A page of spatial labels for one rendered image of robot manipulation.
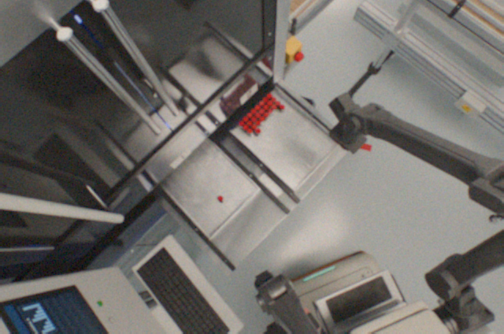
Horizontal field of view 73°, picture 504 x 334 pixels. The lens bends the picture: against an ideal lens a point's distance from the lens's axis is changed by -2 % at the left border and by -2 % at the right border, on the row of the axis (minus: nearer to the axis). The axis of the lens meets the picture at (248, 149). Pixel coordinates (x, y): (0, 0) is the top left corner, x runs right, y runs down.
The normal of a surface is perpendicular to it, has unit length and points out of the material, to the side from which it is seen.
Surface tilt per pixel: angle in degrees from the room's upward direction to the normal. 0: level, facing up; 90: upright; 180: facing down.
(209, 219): 0
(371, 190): 0
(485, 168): 43
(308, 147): 0
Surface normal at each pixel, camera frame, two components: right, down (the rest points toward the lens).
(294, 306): -0.25, -0.79
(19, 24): 0.71, 0.67
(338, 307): -0.05, -0.25
